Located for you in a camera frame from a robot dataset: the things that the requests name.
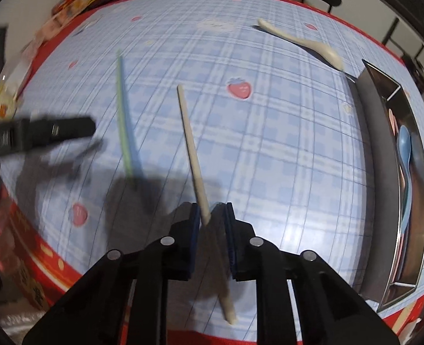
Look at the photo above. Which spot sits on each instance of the beige chopstick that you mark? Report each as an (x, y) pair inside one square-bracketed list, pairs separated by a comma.
[(194, 158)]

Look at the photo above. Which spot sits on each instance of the black metal rack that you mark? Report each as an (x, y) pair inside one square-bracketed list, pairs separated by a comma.
[(409, 39)]

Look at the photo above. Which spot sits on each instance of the cream plastic spoon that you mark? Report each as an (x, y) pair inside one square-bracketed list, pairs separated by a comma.
[(305, 39)]

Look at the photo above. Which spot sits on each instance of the yellow cartoon cup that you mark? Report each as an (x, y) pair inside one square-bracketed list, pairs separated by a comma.
[(1, 106)]

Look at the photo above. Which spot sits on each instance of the stainless steel utensil tray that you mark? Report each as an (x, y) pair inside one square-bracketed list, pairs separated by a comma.
[(370, 151)]

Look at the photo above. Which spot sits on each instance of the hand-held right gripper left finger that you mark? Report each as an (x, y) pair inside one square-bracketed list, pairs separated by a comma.
[(196, 219)]

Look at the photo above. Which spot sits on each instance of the blue plastic spoon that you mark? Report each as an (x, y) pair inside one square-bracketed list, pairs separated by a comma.
[(405, 151)]

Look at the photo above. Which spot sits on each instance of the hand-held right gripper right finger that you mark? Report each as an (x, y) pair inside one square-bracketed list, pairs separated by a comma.
[(229, 222)]

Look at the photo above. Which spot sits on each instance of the pink chopstick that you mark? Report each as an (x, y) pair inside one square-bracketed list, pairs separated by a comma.
[(399, 255)]

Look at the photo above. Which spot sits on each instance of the pale green chopstick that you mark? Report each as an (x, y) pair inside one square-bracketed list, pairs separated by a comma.
[(124, 122)]

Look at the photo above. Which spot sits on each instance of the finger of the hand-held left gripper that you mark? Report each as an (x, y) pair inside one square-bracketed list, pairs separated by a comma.
[(61, 129)]

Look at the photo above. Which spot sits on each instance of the pink snack packet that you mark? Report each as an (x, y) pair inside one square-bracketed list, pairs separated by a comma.
[(48, 27)]

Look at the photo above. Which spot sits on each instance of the orange snack packet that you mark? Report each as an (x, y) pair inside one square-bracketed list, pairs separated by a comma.
[(70, 1)]

